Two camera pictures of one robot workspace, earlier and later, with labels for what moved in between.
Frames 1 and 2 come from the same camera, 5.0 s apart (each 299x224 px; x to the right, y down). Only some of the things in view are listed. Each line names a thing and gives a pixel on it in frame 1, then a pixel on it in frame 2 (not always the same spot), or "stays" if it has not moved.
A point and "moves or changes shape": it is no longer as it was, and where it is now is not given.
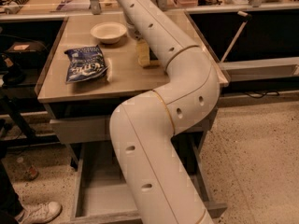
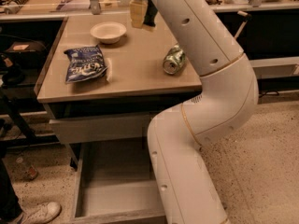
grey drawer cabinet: [92, 67] stays
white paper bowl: [108, 33] stays
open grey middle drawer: [100, 194] stays
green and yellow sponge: [153, 60] moves or changes shape
